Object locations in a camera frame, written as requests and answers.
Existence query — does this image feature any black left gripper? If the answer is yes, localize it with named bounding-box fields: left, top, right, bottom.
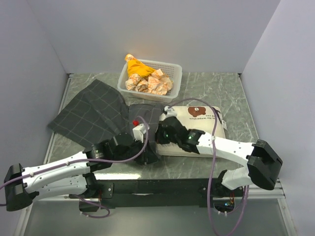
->
left=113, top=137, right=161, bottom=165

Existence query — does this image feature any cream pillow with bear print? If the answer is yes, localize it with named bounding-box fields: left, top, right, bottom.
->
left=156, top=106, right=225, bottom=157

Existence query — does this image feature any dark grey checked pillowcase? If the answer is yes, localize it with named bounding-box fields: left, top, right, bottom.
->
left=47, top=79, right=164, bottom=163

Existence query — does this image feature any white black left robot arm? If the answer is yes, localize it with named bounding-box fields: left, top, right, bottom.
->
left=1, top=133, right=159, bottom=212

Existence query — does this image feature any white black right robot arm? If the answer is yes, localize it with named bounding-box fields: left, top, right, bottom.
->
left=156, top=117, right=283, bottom=196

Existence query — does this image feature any crumpled orange white paper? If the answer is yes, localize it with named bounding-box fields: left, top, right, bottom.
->
left=125, top=54, right=173, bottom=95

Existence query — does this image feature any black base beam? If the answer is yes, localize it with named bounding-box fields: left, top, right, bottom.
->
left=68, top=178, right=243, bottom=212

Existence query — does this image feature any white plastic basket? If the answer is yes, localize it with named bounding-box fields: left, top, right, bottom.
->
left=117, top=59, right=183, bottom=103

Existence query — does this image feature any yellow cloth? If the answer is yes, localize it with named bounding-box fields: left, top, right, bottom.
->
left=127, top=59, right=155, bottom=78

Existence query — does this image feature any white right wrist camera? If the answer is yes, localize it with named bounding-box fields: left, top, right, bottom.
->
left=159, top=106, right=177, bottom=121

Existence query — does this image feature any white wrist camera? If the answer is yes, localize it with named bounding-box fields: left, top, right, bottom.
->
left=159, top=106, right=177, bottom=121
left=132, top=120, right=150, bottom=143

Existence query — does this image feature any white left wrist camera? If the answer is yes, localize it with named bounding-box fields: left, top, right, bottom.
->
left=132, top=120, right=150, bottom=143

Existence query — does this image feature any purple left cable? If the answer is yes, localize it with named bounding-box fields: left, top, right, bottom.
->
left=0, top=115, right=150, bottom=218

